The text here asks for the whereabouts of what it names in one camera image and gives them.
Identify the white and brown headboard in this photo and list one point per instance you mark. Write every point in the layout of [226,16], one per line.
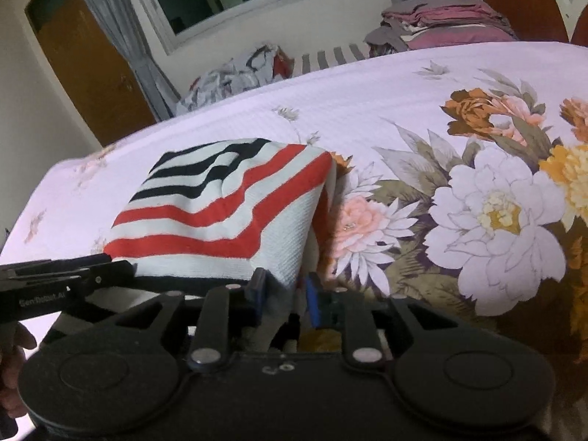
[519,0]

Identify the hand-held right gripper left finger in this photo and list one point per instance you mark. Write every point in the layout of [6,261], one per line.
[260,295]

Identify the red cloth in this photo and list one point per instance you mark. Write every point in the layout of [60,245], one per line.
[282,64]

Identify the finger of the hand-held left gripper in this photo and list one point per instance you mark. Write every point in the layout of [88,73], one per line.
[101,268]

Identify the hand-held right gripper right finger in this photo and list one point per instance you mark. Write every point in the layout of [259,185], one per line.
[313,305]

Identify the red black striped white sweater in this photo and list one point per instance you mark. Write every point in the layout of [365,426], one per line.
[220,220]

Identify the person's left hand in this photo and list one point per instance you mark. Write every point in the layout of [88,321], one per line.
[18,349]

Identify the grey striped cloth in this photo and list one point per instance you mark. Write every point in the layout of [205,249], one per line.
[330,57]

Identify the pile of grey clothes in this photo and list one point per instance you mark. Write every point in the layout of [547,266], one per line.
[234,78]

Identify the stack of folded pink clothes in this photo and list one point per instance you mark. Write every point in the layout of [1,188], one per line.
[445,25]

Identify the floral bed sheet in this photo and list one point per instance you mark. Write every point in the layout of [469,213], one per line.
[376,96]

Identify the brown wooden door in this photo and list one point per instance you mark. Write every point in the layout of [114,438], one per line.
[87,69]

